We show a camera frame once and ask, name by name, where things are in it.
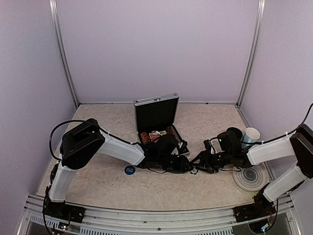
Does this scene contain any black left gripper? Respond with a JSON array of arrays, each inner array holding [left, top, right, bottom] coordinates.
[[158, 155, 194, 174]]

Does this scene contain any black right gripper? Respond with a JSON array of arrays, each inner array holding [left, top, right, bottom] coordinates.
[[189, 149, 232, 174]]

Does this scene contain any red playing card deck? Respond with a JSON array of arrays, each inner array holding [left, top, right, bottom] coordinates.
[[149, 131, 167, 141]]

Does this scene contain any blue round button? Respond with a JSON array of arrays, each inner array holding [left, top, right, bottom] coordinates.
[[124, 165, 135, 175]]

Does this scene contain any aluminium poker chip case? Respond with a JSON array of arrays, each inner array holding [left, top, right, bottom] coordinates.
[[134, 93, 190, 157]]

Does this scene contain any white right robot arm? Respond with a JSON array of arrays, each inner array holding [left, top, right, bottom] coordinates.
[[191, 124, 313, 217]]

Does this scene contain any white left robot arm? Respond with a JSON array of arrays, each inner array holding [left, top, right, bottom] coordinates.
[[46, 118, 192, 218]]

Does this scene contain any dark red chip row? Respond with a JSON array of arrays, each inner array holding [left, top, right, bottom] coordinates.
[[166, 126, 180, 141]]

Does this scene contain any dark green mug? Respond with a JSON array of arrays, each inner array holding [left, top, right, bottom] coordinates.
[[227, 127, 243, 140]]

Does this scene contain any light blue mug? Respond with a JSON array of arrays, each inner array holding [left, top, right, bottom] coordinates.
[[242, 127, 260, 144]]

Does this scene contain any grey striped plate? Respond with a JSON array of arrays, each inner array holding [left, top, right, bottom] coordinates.
[[232, 164, 269, 192]]

